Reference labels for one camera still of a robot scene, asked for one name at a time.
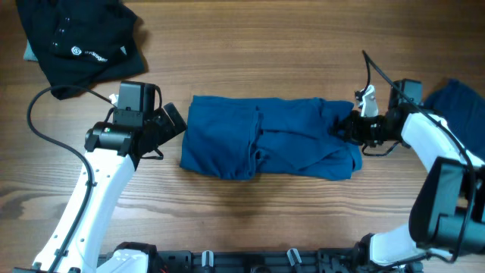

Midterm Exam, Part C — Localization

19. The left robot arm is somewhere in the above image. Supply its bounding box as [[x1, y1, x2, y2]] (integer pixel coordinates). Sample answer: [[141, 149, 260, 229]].
[[27, 81, 187, 272]]

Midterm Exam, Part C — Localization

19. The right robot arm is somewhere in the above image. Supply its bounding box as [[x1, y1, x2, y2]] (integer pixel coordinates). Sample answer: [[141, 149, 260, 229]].
[[333, 79, 484, 271]]

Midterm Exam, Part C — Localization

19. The black camera cable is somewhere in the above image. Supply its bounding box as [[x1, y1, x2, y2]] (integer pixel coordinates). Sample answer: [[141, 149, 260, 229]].
[[358, 49, 477, 265], [26, 84, 118, 273]]

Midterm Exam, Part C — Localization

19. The blue polo shirt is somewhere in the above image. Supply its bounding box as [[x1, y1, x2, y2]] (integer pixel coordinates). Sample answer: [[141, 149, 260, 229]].
[[180, 96, 363, 180]]

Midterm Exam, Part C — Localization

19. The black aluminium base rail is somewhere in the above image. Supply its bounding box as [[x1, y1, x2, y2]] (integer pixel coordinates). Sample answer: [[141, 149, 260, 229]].
[[158, 248, 378, 273]]

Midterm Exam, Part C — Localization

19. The dark navy crumpled garment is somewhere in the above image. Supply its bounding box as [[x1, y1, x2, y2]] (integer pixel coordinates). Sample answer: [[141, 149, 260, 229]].
[[424, 79, 484, 160]]

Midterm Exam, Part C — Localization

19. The black folded polo shirt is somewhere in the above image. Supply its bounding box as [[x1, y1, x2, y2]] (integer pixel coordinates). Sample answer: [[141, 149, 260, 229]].
[[16, 0, 145, 100]]

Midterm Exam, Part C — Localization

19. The right black camera cable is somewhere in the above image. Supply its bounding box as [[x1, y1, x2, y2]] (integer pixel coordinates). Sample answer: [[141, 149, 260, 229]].
[[358, 49, 477, 265]]

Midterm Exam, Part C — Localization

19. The left black camera cable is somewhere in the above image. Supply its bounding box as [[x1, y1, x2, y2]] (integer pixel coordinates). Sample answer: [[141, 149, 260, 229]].
[[26, 84, 118, 273]]

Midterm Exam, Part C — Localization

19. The grey folded cloth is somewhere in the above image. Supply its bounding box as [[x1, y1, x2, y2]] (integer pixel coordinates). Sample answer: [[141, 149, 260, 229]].
[[23, 41, 38, 62]]

